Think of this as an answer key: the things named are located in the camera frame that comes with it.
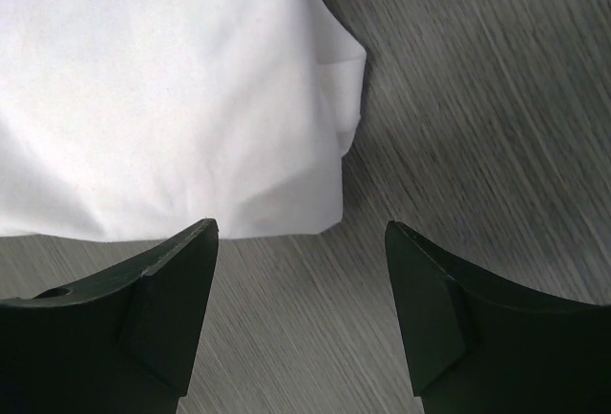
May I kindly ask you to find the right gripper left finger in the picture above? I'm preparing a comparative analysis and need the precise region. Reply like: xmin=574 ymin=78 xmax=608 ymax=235
xmin=1 ymin=219 xmax=219 ymax=413

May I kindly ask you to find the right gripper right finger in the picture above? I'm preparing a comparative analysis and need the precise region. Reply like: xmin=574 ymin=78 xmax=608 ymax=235
xmin=385 ymin=221 xmax=610 ymax=413

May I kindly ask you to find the white robot-print t-shirt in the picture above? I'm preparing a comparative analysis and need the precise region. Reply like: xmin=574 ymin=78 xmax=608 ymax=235
xmin=1 ymin=0 xmax=367 ymax=241

